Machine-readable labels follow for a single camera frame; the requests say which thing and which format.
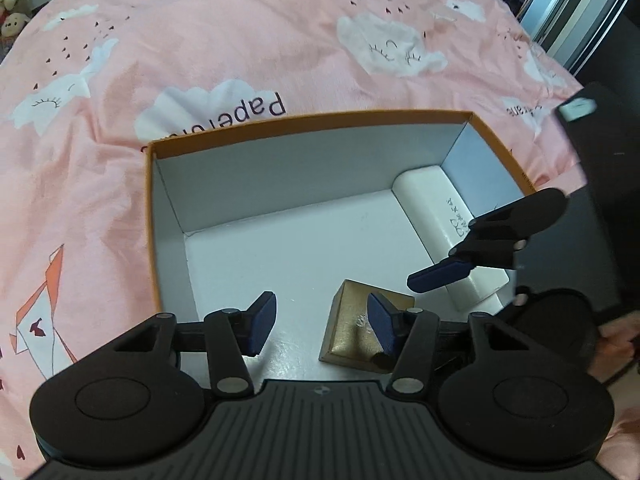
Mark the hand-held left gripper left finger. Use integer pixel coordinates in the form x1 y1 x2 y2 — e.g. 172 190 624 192
107 291 277 400

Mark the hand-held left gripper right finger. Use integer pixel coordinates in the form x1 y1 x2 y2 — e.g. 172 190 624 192
367 292 531 397

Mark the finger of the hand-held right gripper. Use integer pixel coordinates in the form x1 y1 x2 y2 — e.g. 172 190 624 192
407 188 569 295

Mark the small gold box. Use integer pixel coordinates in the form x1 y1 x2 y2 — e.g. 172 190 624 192
318 280 416 373

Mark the white glasses case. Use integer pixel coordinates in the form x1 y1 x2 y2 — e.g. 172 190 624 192
391 165 511 311

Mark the orange cardboard box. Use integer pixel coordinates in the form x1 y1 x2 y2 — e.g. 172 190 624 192
145 110 539 383

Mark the grey cabinet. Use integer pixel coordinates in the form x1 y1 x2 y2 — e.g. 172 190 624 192
490 0 640 77

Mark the pink printed blanket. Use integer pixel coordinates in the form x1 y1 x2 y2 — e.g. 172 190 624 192
0 0 640 480

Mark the pile of plush toys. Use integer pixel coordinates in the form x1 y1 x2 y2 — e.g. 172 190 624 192
0 0 30 38

